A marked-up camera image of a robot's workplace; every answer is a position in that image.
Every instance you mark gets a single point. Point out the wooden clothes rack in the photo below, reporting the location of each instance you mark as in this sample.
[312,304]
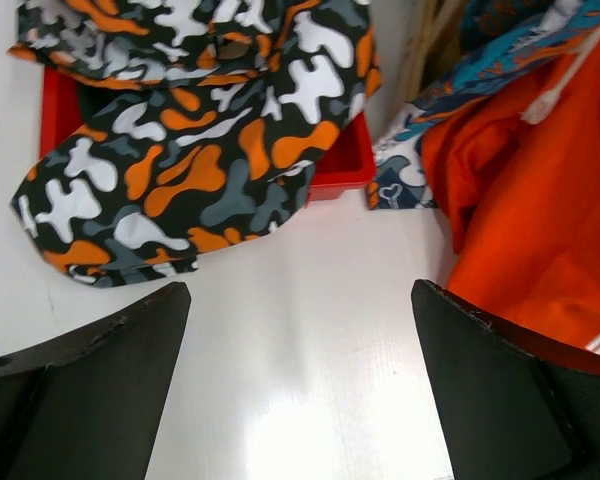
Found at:
[437,45]

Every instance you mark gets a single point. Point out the blue orange patterned shorts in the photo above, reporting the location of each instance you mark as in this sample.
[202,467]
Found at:
[500,41]

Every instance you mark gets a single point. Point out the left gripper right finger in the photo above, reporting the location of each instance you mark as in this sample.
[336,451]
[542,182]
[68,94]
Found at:
[512,403]

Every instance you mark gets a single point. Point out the red plastic bin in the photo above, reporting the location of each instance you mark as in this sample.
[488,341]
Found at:
[66,104]

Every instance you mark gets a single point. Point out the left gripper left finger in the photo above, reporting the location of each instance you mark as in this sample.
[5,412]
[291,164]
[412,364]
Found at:
[87,404]

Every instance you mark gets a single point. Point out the camouflage orange grey shorts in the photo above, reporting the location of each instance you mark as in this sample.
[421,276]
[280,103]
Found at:
[219,114]

